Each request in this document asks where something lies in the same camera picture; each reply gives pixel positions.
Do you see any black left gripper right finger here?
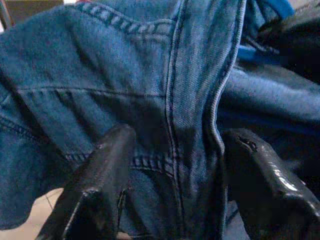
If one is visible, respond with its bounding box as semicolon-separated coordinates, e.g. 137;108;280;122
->
221;128;320;240

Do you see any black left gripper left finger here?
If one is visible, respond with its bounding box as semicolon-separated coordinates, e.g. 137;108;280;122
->
37;123;138;240

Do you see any blue denim garment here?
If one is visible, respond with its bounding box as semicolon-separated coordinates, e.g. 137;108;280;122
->
0;0;320;240

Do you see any blue clothes hanger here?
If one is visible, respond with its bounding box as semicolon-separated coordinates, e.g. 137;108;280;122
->
237;0;296;62

